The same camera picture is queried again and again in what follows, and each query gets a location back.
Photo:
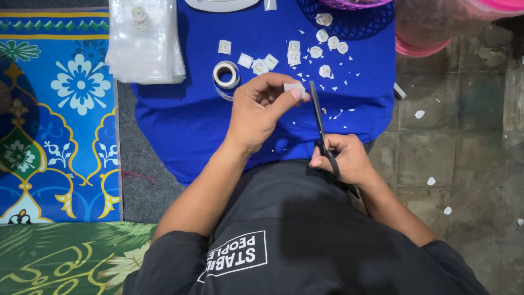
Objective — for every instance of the person's left hand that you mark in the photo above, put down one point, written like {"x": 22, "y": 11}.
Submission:
{"x": 254, "y": 114}

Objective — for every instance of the person's right hand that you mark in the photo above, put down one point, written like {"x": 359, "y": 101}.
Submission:
{"x": 352, "y": 162}

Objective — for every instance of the white square paper sticker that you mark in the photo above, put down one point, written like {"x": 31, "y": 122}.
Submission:
{"x": 291, "y": 87}

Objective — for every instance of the black scissors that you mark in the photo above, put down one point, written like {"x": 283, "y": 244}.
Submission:
{"x": 318, "y": 119}

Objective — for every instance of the white tape roll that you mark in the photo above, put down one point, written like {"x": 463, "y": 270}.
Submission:
{"x": 233, "y": 80}

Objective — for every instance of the blue cloth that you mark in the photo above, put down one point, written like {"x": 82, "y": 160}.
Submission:
{"x": 184, "y": 123}

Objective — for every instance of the scattered tiny white paper scraps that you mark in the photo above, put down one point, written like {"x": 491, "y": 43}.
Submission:
{"x": 332, "y": 88}

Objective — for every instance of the white cylindrical stick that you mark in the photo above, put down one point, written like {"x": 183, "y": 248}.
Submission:
{"x": 400, "y": 91}

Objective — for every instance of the group of small cut stickers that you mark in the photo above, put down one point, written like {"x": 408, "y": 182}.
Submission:
{"x": 316, "y": 52}

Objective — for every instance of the person's black printed shirt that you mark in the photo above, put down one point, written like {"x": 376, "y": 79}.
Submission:
{"x": 319, "y": 246}

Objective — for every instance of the small clear plastic piece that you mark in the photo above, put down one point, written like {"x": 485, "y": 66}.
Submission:
{"x": 269, "y": 4}

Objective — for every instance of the white round plastic object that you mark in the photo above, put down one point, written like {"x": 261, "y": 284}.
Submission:
{"x": 221, "y": 5}

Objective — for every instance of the stack of clear plastic bags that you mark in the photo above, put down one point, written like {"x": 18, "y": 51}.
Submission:
{"x": 143, "y": 53}

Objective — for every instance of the grey carpet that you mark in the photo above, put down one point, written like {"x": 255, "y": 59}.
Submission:
{"x": 139, "y": 184}

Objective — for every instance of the blue plastic basket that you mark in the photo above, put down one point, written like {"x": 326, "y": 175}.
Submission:
{"x": 368, "y": 24}

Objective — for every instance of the round sticker on bags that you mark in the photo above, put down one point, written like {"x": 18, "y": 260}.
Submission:
{"x": 139, "y": 13}
{"x": 139, "y": 26}

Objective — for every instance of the purple plastic basket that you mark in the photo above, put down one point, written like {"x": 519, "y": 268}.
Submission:
{"x": 352, "y": 4}

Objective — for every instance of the pink plastic container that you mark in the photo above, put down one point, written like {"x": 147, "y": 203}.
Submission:
{"x": 425, "y": 24}

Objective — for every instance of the blue floral prayer mat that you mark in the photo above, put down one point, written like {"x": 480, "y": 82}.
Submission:
{"x": 57, "y": 123}

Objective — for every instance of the green leaf patterned mat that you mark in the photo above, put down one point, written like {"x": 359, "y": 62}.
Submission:
{"x": 61, "y": 258}

